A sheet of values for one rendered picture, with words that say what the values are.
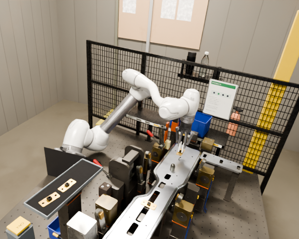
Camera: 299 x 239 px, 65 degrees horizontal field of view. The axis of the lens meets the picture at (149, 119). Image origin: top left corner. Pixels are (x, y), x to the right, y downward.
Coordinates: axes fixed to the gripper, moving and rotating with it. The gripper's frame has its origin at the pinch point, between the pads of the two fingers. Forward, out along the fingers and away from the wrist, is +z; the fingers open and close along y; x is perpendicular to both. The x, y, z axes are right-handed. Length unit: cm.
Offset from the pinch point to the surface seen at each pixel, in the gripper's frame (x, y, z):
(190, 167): -3.3, 9.1, 10.5
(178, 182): -21.9, 7.6, 10.5
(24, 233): -96, -30, -3
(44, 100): 133, -289, 94
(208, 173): -8.5, 21.8, 6.0
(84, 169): -57, -34, -5
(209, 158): 13.8, 17.9, 10.5
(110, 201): -62, -15, 3
